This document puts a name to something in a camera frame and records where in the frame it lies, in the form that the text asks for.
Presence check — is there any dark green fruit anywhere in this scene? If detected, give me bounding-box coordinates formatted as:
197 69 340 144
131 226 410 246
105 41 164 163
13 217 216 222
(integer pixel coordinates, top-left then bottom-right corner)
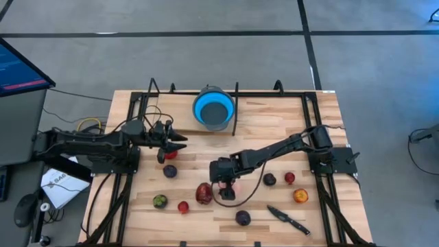
152 193 169 210

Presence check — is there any black knife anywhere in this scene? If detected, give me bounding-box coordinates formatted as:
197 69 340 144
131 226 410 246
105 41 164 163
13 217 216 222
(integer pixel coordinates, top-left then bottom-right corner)
266 204 311 236

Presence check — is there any dark purple plum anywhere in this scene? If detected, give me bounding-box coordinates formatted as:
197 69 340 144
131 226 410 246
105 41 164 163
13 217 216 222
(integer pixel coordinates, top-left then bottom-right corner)
235 210 252 227
162 164 178 179
262 172 277 187

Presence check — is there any black keyboard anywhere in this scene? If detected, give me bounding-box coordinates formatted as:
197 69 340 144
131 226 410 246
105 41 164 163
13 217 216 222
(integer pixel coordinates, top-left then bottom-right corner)
0 165 10 202

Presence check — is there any blue collapsible bowl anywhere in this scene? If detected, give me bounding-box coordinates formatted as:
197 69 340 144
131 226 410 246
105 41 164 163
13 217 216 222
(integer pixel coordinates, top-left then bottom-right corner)
191 84 237 132

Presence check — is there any wooden riser board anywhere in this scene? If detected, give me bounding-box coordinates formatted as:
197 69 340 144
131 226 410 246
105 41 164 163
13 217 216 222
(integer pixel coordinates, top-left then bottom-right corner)
150 93 237 134

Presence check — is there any black desk bar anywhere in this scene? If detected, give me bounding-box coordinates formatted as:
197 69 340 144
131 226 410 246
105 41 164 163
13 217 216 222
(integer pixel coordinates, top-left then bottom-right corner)
51 156 93 183

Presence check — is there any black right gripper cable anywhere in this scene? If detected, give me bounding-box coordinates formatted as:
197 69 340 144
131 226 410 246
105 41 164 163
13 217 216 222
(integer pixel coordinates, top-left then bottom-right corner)
211 161 267 209

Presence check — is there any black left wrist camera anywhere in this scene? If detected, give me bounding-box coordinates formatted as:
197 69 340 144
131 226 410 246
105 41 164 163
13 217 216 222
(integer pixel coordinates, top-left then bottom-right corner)
152 120 166 139

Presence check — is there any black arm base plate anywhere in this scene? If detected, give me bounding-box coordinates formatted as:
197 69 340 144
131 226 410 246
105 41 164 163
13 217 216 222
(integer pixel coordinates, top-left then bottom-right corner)
307 146 358 175
89 145 141 175

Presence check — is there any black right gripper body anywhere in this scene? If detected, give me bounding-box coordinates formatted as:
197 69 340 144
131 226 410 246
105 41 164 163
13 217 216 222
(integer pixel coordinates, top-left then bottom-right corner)
209 156 238 185

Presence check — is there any monitor with blue screen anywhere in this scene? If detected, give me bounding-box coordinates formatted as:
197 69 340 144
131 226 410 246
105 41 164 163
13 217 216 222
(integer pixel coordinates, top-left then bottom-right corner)
0 36 56 98

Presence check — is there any black looped floor cable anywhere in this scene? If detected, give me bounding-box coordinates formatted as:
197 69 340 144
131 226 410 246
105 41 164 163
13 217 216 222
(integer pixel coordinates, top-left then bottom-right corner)
407 127 439 176

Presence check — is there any orange peach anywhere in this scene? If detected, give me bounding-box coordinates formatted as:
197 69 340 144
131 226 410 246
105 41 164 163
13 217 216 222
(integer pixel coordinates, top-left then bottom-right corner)
292 188 309 204

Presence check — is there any black computer mouse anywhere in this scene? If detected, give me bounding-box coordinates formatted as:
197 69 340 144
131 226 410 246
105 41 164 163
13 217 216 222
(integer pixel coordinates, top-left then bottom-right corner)
13 193 39 228

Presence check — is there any thin black floor cable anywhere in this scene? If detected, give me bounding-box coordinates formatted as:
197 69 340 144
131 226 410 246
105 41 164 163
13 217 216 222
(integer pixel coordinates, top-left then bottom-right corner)
47 87 113 102

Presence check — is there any thin left gripper cable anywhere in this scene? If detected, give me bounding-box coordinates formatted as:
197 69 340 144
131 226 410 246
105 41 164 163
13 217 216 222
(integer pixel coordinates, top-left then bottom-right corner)
112 104 175 138

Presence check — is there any black cable under table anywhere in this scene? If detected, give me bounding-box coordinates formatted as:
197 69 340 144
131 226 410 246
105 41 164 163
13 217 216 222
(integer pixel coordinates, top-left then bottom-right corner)
80 173 112 239

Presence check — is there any pink fruit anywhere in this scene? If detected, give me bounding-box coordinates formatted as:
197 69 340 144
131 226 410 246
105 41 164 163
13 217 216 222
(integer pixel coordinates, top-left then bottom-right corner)
219 180 243 193

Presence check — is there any white paper booklet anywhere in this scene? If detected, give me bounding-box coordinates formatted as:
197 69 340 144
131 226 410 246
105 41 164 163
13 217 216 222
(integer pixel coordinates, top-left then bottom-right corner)
40 156 91 210

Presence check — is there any yellow cable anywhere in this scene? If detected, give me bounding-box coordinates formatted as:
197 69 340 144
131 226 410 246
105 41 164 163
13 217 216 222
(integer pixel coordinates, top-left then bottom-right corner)
75 117 103 133

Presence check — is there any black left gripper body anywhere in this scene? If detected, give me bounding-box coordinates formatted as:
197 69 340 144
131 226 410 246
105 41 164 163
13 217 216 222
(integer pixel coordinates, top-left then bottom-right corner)
147 119 175 164

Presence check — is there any large dark red fruit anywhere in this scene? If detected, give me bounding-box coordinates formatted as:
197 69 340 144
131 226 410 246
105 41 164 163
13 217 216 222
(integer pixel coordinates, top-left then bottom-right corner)
195 182 213 206

